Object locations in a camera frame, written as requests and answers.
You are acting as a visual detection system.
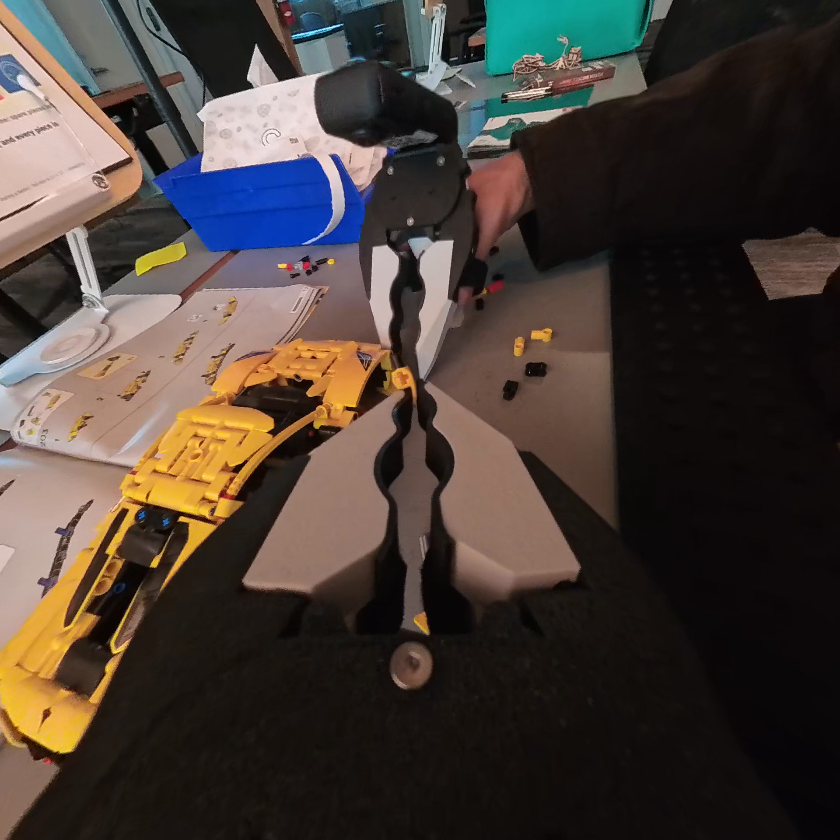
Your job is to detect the person's right forearm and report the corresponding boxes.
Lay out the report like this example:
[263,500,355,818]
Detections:
[512,13,840,270]

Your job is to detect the open instruction booklet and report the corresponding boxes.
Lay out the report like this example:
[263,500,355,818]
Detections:
[0,283,329,592]

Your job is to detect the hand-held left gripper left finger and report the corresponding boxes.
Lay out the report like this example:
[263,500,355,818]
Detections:
[243,388,411,619]

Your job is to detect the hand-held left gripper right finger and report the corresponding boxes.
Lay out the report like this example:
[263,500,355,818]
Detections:
[420,382,583,608]

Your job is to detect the grey desk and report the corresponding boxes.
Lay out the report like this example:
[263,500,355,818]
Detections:
[0,52,647,840]

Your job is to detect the yellow brick toy car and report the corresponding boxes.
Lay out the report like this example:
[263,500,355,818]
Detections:
[0,338,404,756]

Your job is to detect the person's right hand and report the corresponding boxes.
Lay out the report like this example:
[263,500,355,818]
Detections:
[466,151,536,258]

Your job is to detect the patterned white paper bag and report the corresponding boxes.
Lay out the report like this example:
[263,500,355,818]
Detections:
[197,46,388,247]

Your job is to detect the yellow and black loose bricks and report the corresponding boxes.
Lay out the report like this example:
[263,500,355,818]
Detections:
[472,246,549,401]

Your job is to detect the teal printed booklet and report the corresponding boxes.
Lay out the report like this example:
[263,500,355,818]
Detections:
[469,105,595,158]

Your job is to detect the cluster of tiny pin pieces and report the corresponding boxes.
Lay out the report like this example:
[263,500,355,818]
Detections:
[277,252,337,277]

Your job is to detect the teal plastic bin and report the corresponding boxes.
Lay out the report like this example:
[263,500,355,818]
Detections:
[484,0,654,76]

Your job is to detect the wooden desk lamp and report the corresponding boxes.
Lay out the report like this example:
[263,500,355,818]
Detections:
[420,3,480,89]

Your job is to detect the white folding stand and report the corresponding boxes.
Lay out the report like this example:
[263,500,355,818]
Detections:
[0,226,183,427]

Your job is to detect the brown narrow box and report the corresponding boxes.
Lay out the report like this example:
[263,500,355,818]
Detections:
[550,60,616,91]

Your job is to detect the blue plastic bin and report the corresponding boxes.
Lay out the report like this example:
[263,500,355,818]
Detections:
[152,154,375,252]

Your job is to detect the wooden instruction board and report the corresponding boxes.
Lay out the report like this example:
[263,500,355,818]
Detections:
[0,13,143,263]

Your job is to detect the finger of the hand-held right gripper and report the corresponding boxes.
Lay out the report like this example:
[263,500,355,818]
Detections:
[413,238,466,382]
[367,245,401,349]

